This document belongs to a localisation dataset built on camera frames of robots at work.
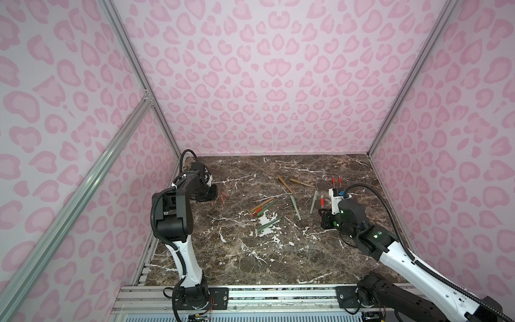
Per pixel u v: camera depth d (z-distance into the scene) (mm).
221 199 1007
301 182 1068
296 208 974
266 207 979
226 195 1032
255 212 954
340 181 1070
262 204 984
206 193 863
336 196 673
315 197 1007
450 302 409
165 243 532
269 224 924
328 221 687
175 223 536
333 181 1070
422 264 458
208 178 901
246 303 728
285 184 1066
